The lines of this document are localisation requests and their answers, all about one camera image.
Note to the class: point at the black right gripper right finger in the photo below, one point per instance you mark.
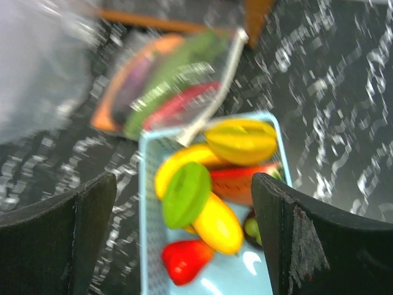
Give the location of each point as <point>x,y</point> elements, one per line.
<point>312,247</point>

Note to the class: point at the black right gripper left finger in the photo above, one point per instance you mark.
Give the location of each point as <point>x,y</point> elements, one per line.
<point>51,247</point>

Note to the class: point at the dark purple mangosteen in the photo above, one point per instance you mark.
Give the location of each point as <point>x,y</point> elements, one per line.
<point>251,231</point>

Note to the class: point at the yellow mango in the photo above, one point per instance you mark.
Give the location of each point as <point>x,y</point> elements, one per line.
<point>218,226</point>

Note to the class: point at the watermelon slice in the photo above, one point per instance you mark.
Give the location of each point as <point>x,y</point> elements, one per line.
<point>234,184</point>

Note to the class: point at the white dotted zip bag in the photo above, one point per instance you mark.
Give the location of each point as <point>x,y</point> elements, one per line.
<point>202,108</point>

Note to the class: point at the purple eggplant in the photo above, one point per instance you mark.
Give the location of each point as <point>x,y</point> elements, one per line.
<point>132,87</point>

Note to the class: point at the green leaf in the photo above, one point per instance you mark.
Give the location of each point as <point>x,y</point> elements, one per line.
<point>188,64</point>
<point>186,195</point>

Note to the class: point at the red chili pepper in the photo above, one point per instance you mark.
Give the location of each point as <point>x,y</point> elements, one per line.
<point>176,104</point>

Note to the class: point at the light blue plastic basket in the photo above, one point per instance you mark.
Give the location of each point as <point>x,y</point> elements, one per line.
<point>243,273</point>

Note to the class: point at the yellow starfruit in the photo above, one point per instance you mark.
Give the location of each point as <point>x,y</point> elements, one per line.
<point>242,141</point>

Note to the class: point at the yellow banana bunch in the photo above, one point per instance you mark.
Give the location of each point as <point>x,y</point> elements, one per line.
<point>199,153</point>

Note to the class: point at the wooden shelf rack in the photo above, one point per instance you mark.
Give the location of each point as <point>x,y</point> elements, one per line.
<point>191,16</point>

